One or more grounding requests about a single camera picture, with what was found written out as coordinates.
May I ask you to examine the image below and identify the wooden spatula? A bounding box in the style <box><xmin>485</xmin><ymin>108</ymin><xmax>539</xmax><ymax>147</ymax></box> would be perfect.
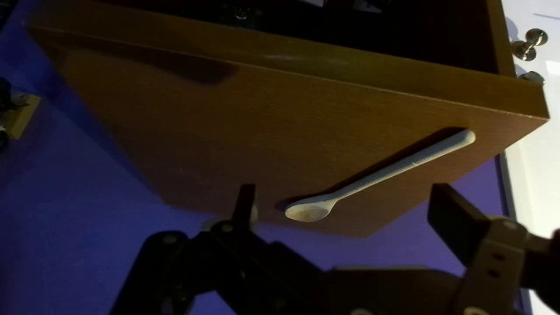
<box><xmin>284</xmin><ymin>129</ymin><xmax>476</xmax><ymax>223</ymax></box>

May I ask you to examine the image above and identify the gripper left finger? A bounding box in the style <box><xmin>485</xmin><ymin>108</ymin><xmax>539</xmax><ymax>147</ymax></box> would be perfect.
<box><xmin>109</xmin><ymin>184</ymin><xmax>326</xmax><ymax>315</ymax></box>

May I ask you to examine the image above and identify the open drawer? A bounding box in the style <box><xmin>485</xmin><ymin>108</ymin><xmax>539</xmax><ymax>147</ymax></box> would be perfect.
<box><xmin>87</xmin><ymin>0</ymin><xmax>560</xmax><ymax>88</ymax></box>

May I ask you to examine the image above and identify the small wooden block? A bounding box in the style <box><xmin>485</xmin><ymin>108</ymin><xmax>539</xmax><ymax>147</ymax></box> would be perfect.
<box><xmin>0</xmin><ymin>91</ymin><xmax>42</xmax><ymax>140</ymax></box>

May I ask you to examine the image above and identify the silver drawer knob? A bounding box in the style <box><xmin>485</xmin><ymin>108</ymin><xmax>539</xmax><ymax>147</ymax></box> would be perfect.
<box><xmin>518</xmin><ymin>71</ymin><xmax>546</xmax><ymax>87</ymax></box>
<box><xmin>511</xmin><ymin>28</ymin><xmax>549</xmax><ymax>62</ymax></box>

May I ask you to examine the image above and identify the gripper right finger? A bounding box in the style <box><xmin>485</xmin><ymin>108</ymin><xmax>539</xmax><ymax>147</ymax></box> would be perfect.
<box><xmin>427</xmin><ymin>183</ymin><xmax>560</xmax><ymax>315</ymax></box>

